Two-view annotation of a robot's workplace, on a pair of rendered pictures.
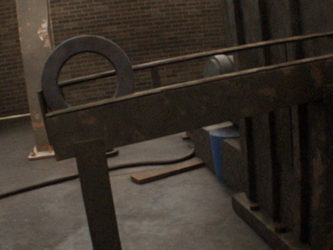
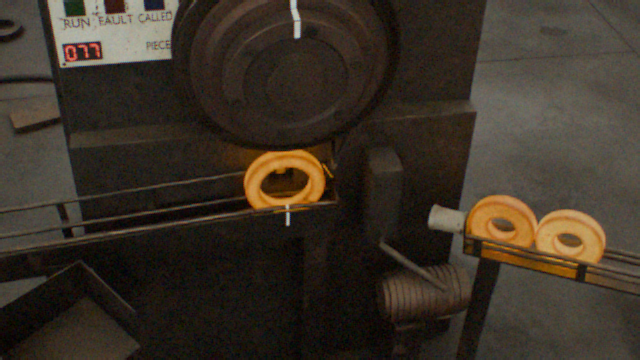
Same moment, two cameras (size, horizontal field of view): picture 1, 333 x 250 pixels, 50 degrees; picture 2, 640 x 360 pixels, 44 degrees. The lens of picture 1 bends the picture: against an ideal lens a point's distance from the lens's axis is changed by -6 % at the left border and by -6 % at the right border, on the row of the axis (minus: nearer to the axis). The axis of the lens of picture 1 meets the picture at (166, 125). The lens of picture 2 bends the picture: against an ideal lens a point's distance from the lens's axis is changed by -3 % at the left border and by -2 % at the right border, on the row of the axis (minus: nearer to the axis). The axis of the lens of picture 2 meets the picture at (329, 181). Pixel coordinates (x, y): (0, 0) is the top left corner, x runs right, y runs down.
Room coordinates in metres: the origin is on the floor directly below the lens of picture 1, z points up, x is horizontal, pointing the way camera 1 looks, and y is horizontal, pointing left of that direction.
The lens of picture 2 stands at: (-0.48, -0.95, 2.00)
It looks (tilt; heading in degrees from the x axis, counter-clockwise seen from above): 41 degrees down; 357
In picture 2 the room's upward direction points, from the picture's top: 3 degrees clockwise
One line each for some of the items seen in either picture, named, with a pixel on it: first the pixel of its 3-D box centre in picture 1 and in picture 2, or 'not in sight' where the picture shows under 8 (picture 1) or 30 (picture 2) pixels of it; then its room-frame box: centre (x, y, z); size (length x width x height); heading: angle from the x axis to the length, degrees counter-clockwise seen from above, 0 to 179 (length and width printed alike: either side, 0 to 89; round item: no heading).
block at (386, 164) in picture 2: not in sight; (379, 195); (1.01, -1.15, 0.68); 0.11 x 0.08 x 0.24; 11
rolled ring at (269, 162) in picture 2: not in sight; (284, 183); (0.96, -0.92, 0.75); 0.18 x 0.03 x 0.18; 100
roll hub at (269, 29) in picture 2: not in sight; (294, 78); (0.86, -0.94, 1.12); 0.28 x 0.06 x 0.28; 101
